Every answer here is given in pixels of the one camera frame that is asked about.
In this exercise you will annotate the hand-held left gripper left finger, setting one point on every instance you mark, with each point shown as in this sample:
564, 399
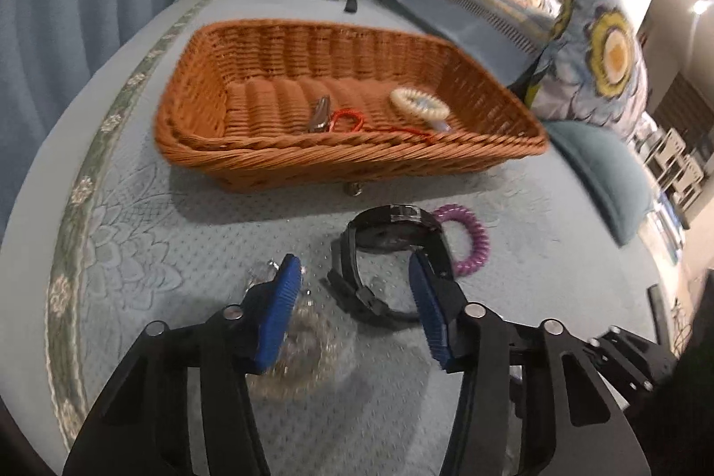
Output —
276, 308

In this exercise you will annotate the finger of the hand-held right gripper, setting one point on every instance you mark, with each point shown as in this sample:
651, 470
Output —
630, 359

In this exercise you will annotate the small metal trinket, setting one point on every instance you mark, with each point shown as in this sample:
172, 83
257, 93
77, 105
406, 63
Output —
354, 187

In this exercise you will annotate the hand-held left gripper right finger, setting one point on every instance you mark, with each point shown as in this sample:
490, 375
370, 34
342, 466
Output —
428, 311

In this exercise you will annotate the black wristwatch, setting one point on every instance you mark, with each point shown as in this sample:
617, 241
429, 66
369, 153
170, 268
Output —
390, 230

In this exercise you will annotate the striped folded quilt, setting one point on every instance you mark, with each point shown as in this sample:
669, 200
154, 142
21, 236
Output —
474, 2

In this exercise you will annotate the wall lamp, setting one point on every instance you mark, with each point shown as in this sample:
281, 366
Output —
699, 6

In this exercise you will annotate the brown metal hair clip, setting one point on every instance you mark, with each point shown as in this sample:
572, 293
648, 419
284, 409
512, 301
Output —
319, 116

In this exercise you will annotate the teal cushion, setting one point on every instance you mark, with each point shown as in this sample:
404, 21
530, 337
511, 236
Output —
602, 169

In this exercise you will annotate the floral patterned pillow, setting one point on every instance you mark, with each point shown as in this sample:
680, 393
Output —
608, 52

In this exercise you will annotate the light blue quilted bedspread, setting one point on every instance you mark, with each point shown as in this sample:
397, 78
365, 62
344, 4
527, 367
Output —
167, 242

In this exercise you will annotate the brown wicker basket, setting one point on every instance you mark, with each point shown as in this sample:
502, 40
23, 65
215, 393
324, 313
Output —
268, 158

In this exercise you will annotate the black slim device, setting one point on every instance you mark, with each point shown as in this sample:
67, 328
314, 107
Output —
658, 314

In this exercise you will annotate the white chairs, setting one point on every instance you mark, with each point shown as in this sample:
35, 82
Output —
678, 169

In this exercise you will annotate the blue padded headboard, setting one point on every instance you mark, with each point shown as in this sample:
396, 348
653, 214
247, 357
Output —
67, 7

